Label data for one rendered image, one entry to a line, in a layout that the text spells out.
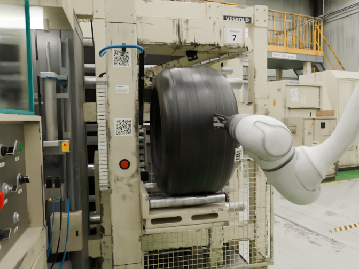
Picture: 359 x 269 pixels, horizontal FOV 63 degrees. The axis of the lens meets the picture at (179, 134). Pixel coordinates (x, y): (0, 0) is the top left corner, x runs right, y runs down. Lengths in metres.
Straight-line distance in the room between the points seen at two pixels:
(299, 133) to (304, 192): 4.99
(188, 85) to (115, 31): 0.39
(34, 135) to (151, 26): 0.85
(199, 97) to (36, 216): 0.71
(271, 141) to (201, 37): 1.05
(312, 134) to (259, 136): 5.25
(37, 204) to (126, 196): 0.38
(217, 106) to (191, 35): 0.60
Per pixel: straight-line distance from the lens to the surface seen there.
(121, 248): 1.38
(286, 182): 0.81
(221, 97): 1.16
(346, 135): 0.83
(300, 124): 5.79
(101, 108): 1.28
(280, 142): 0.70
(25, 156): 1.08
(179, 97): 1.12
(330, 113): 6.34
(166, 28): 1.62
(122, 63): 1.29
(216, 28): 1.69
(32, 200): 1.10
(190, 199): 1.28
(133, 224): 1.35
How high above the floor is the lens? 1.25
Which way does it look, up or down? 3 degrees down
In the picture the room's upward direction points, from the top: 1 degrees counter-clockwise
